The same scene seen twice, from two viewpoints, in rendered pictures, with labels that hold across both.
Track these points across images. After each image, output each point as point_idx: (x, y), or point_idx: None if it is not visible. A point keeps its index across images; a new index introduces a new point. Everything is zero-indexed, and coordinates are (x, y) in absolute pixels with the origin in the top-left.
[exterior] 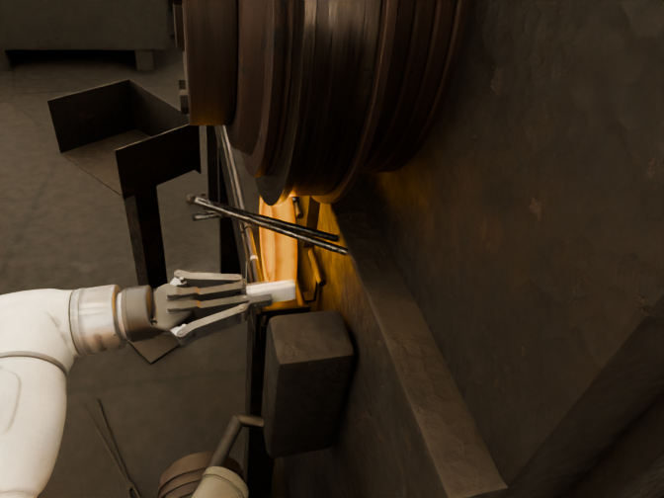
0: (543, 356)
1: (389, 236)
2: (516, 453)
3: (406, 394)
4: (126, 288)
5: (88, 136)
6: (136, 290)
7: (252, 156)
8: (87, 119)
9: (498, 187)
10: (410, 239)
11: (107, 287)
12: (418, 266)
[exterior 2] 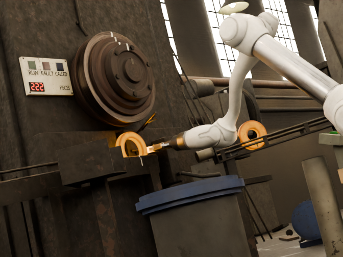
0: (164, 106)
1: (133, 129)
2: (171, 123)
3: (169, 128)
4: (176, 136)
5: (94, 171)
6: (175, 135)
7: (145, 102)
8: (90, 160)
9: None
10: (139, 121)
11: (179, 133)
12: (143, 123)
